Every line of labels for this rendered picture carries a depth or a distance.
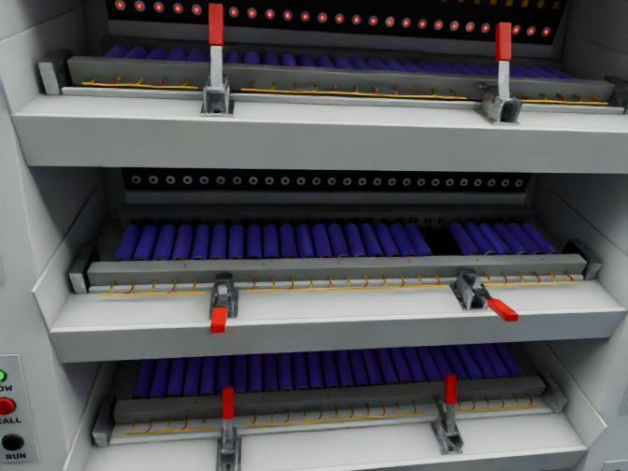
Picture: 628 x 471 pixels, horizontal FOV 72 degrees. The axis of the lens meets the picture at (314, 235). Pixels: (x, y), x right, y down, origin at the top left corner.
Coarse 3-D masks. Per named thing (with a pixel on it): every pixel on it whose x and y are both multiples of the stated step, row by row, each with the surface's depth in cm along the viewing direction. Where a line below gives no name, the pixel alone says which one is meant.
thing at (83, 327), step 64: (128, 192) 53; (192, 192) 54; (256, 192) 56; (320, 192) 57; (384, 192) 58; (448, 192) 60; (512, 192) 61; (64, 256) 43; (64, 320) 41; (128, 320) 42; (192, 320) 42; (256, 320) 43; (320, 320) 43; (384, 320) 44; (448, 320) 45; (576, 320) 48
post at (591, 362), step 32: (576, 0) 55; (608, 0) 50; (576, 32) 56; (608, 32) 50; (544, 192) 62; (576, 192) 56; (608, 192) 51; (608, 224) 51; (576, 352) 56; (608, 352) 51; (608, 384) 51; (608, 416) 53; (608, 448) 54
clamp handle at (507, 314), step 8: (480, 280) 45; (472, 288) 46; (480, 296) 44; (488, 296) 44; (488, 304) 43; (496, 304) 41; (504, 304) 42; (496, 312) 41; (504, 312) 40; (512, 312) 40; (504, 320) 40; (512, 320) 40
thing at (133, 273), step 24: (96, 264) 44; (120, 264) 44; (144, 264) 45; (168, 264) 45; (192, 264) 45; (216, 264) 46; (240, 264) 46; (264, 264) 46; (288, 264) 46; (312, 264) 47; (336, 264) 47; (360, 264) 47; (384, 264) 48; (408, 264) 48; (432, 264) 48; (456, 264) 49; (480, 264) 49; (504, 264) 49; (528, 264) 50; (552, 264) 50; (576, 264) 51; (336, 288) 46; (360, 288) 46; (384, 288) 47
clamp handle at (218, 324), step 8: (224, 288) 42; (224, 296) 42; (216, 304) 40; (224, 304) 40; (216, 312) 38; (224, 312) 38; (216, 320) 37; (224, 320) 37; (216, 328) 36; (224, 328) 36
